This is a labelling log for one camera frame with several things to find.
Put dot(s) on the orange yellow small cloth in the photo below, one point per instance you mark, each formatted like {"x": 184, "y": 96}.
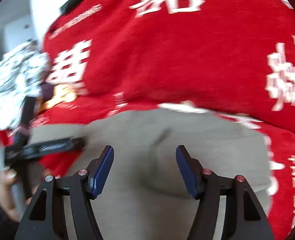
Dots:
{"x": 62, "y": 94}

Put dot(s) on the person's left hand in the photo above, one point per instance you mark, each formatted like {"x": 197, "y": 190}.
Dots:
{"x": 7, "y": 179}

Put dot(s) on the red wedding quilt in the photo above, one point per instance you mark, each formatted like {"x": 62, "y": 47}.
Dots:
{"x": 232, "y": 55}

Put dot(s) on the dark maroon small cloth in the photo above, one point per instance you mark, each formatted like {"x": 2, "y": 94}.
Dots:
{"x": 47, "y": 91}

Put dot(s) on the black item by headboard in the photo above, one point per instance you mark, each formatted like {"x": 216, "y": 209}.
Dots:
{"x": 69, "y": 5}

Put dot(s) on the red wedding bed sheet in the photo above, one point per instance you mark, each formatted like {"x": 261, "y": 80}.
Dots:
{"x": 280, "y": 144}

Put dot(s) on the white patterned crumpled cloth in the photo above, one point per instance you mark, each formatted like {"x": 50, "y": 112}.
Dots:
{"x": 22, "y": 71}

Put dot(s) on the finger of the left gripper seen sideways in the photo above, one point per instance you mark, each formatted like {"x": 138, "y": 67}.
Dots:
{"x": 55, "y": 146}

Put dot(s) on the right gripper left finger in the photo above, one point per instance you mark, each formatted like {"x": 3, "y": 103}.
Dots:
{"x": 45, "y": 218}

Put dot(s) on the grey knit garment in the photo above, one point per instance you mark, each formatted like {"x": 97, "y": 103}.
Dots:
{"x": 144, "y": 196}

